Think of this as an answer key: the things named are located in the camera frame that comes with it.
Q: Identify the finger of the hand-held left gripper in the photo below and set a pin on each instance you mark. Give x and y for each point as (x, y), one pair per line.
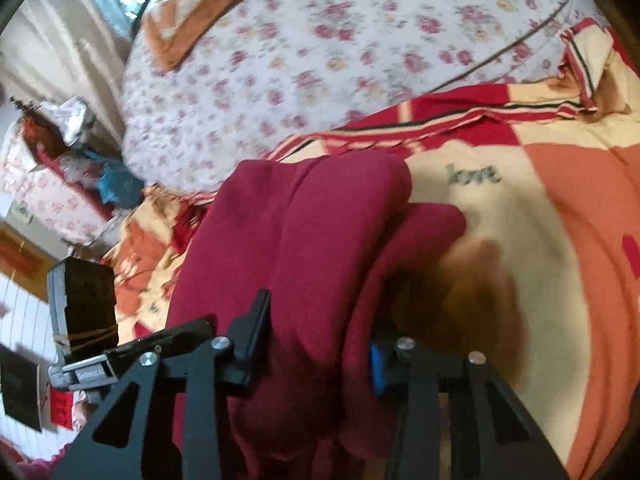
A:
(165, 337)

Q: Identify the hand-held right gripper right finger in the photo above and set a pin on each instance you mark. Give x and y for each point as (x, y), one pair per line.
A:
(377, 366)

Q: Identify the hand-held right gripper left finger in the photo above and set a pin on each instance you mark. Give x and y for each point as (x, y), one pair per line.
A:
(255, 330)

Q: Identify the maroon knit garment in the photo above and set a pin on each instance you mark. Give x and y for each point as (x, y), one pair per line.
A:
(310, 220)

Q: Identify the dark flat board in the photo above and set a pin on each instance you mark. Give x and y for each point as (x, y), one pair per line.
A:
(20, 390)

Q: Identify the floral cloth covered furniture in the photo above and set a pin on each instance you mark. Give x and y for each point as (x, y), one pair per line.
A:
(45, 195)

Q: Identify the blue plastic bag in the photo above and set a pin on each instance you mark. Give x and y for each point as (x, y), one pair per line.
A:
(117, 182)

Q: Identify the silver foil bag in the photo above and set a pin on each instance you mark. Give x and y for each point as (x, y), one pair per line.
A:
(75, 120)

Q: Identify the red and yellow printed blanket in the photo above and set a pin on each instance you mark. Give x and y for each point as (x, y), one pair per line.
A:
(525, 240)

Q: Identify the beige curtain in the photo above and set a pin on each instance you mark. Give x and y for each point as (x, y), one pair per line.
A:
(65, 25)

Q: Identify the floral white quilt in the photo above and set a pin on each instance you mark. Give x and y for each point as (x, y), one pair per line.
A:
(325, 60)

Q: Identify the orange checkered plush blanket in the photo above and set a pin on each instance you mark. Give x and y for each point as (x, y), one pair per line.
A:
(195, 5)

